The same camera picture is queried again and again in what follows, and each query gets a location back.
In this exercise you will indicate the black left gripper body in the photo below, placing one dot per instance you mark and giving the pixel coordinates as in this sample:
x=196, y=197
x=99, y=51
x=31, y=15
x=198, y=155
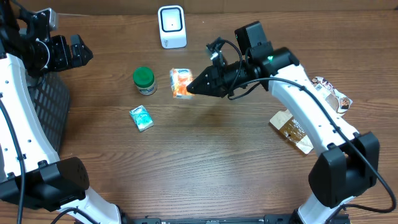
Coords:
x=60, y=58

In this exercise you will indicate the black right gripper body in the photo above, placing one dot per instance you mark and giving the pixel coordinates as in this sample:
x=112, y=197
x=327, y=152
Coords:
x=229, y=76

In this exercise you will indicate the orange tissue pack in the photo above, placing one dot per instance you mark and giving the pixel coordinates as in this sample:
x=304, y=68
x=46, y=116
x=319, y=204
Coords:
x=180, y=78

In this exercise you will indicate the green lid jar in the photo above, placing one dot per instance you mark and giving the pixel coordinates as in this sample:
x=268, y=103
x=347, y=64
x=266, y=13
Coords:
x=144, y=80

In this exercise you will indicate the green tissue pack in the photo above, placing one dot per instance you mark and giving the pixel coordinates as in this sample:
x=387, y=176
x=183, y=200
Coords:
x=141, y=118

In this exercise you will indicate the brown white snack pouch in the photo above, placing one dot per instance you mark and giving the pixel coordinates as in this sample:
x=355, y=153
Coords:
x=287, y=126

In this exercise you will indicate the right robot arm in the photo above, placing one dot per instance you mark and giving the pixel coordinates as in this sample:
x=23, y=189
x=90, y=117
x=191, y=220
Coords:
x=347, y=160

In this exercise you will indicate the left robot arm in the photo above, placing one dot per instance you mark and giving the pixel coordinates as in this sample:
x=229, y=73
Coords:
x=32, y=173

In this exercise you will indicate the grey plastic mesh basket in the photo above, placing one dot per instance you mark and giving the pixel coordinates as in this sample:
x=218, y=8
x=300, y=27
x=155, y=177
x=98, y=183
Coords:
x=51, y=100

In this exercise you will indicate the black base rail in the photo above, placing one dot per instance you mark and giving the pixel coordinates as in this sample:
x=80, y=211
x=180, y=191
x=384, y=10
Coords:
x=214, y=220

